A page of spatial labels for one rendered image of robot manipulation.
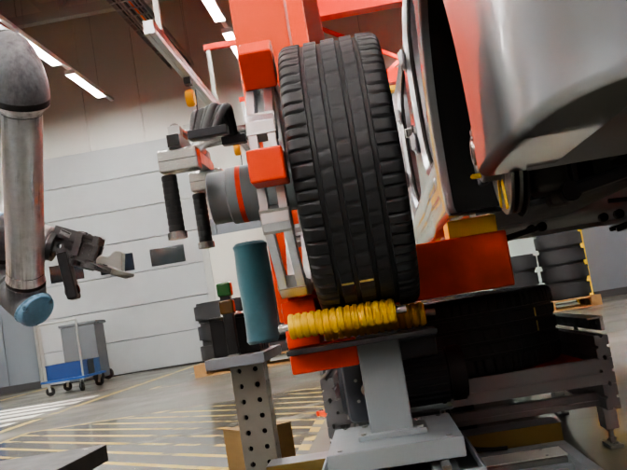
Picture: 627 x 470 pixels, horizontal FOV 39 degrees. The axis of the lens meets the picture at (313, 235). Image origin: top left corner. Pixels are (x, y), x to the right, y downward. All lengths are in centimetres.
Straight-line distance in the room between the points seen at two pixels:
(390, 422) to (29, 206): 95
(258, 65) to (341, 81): 21
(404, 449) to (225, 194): 72
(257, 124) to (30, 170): 49
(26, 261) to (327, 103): 76
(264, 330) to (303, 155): 57
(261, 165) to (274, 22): 94
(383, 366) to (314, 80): 68
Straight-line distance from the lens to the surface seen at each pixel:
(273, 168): 182
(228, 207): 214
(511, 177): 203
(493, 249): 257
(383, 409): 211
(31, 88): 191
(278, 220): 190
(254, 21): 270
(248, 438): 274
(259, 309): 225
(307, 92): 192
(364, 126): 186
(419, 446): 197
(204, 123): 202
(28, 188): 200
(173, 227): 202
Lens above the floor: 54
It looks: 5 degrees up
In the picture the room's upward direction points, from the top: 9 degrees counter-clockwise
